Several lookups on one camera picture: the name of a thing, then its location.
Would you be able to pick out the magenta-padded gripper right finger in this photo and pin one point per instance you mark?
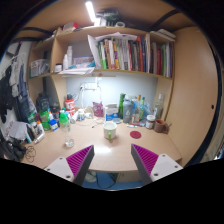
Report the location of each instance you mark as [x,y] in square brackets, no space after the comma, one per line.
[146,160]

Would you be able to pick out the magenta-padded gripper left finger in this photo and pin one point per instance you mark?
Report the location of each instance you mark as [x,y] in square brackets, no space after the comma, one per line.
[78,161]

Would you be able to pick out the clear bottle with green cap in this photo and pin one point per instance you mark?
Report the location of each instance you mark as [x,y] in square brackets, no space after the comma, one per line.
[65,124]

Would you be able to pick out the flat round red coaster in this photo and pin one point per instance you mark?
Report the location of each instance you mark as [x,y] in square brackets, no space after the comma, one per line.
[135,134]

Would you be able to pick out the brown ceramic mug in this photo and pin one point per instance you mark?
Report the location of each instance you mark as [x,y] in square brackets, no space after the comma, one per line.
[160,126]

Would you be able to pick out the brown jar with white lid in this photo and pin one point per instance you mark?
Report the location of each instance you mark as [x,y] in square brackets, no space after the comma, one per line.
[150,122]

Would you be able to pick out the small white blue-label bottle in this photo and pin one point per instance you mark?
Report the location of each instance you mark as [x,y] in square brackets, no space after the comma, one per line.
[81,114]

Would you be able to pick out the light blue hairbrush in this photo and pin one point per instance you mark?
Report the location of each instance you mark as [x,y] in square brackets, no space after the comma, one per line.
[117,120]

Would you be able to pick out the slim bottle with green cap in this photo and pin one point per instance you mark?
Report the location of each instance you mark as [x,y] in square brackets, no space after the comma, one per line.
[142,107]

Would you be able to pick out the clear glass liquor bottle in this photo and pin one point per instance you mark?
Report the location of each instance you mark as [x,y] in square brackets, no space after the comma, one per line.
[158,108]

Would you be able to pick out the pink snack bag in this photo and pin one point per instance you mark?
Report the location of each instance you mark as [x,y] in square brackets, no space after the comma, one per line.
[98,109]

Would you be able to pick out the dark plastic bottle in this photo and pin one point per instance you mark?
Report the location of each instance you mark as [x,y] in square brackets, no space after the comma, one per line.
[42,102]

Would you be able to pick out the hanging dark clothes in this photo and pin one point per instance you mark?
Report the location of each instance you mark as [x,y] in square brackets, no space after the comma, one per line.
[13,86]

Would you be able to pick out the wooden shelf unit with books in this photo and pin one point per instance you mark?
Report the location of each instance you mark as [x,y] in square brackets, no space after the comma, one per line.
[120,53]

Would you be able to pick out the long fluorescent tube light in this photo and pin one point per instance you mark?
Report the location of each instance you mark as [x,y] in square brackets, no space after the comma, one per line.
[90,11]

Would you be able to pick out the white wall power socket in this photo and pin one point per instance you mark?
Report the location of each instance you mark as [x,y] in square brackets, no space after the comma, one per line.
[90,86]

